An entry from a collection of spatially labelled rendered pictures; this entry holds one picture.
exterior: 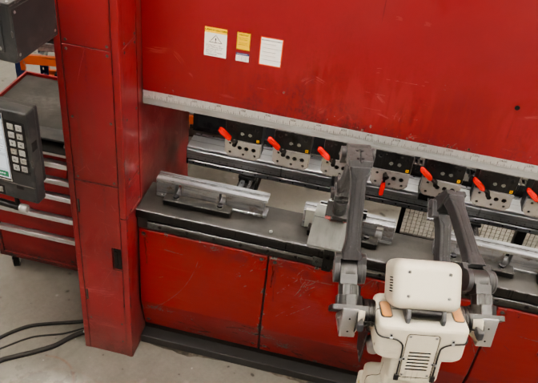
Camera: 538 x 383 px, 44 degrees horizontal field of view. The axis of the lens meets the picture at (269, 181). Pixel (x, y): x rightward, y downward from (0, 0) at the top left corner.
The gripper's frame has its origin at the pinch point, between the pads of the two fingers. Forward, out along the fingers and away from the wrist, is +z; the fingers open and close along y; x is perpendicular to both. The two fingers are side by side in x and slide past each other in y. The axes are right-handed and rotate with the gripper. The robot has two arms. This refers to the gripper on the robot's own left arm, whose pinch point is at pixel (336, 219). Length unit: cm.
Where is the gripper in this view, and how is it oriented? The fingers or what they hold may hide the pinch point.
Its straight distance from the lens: 275.3
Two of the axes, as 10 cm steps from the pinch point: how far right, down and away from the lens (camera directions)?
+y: -9.7, -2.0, 1.0
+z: 0.0, 4.6, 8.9
